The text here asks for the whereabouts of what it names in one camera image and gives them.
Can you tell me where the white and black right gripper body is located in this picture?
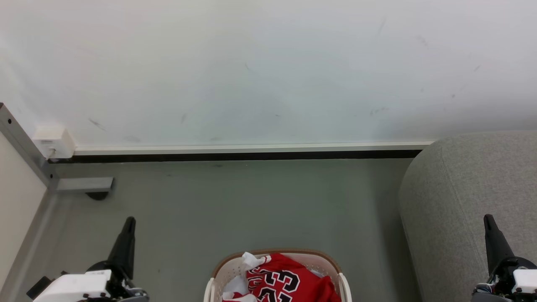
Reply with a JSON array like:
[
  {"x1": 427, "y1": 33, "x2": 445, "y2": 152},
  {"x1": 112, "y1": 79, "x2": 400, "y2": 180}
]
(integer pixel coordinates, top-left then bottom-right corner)
[{"x1": 471, "y1": 256, "x2": 537, "y2": 302}]

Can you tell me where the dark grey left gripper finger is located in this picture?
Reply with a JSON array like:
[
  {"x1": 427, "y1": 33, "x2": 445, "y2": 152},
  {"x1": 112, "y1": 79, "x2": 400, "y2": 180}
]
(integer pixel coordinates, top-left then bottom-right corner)
[{"x1": 107, "y1": 216, "x2": 136, "y2": 280}]

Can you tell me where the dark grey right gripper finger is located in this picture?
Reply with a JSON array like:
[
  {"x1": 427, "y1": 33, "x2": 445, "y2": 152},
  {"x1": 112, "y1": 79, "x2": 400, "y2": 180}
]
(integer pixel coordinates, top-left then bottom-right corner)
[{"x1": 483, "y1": 214, "x2": 516, "y2": 276}]

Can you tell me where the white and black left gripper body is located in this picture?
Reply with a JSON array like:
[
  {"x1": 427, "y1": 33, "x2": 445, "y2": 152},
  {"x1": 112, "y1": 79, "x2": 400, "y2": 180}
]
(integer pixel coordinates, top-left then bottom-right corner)
[{"x1": 33, "y1": 260, "x2": 150, "y2": 302}]

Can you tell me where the red basketball jersey number 23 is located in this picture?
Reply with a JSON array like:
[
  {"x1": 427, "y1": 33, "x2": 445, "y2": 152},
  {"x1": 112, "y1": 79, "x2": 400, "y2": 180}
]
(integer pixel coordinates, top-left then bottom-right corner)
[{"x1": 222, "y1": 252, "x2": 342, "y2": 302}]

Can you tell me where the grey fabric sofa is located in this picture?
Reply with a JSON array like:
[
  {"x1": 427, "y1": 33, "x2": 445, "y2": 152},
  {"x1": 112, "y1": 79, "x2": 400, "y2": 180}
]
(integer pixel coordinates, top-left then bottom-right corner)
[{"x1": 398, "y1": 130, "x2": 537, "y2": 302}]

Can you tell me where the white partition panel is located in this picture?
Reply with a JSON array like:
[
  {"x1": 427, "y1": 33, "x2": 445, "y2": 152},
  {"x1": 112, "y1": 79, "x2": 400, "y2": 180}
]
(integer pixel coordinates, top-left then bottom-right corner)
[{"x1": 0, "y1": 133, "x2": 47, "y2": 290}]

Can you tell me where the white and black baseboard strip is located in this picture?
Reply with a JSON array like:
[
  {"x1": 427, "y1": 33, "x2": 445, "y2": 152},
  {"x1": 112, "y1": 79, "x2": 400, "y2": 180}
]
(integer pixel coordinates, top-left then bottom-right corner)
[{"x1": 48, "y1": 141, "x2": 435, "y2": 164}]

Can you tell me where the white perforated plastic laundry basket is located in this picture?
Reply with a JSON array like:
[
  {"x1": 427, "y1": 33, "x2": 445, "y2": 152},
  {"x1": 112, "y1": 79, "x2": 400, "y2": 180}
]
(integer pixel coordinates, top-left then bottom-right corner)
[{"x1": 204, "y1": 249, "x2": 353, "y2": 302}]

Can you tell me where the white wall socket box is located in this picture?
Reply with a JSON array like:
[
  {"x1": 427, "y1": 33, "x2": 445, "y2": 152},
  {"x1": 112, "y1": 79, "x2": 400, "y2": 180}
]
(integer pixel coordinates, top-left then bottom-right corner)
[{"x1": 32, "y1": 126, "x2": 76, "y2": 160}]

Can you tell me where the grey metal frame post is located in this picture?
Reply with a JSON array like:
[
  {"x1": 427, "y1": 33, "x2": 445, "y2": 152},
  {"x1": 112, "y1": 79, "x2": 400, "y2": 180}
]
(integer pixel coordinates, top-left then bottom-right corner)
[{"x1": 0, "y1": 102, "x2": 60, "y2": 192}]

